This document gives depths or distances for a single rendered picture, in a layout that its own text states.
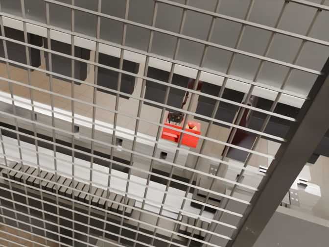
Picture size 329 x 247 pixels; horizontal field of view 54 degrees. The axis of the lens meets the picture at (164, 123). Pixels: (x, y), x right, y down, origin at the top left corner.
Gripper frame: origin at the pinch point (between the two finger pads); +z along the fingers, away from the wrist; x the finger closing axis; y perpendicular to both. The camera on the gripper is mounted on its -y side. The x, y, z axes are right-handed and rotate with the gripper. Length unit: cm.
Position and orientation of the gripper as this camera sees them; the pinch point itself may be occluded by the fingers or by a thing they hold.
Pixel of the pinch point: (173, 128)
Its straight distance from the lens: 184.2
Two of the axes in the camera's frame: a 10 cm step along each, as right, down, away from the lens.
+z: -1.9, 8.2, 5.4
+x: 9.7, 2.5, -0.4
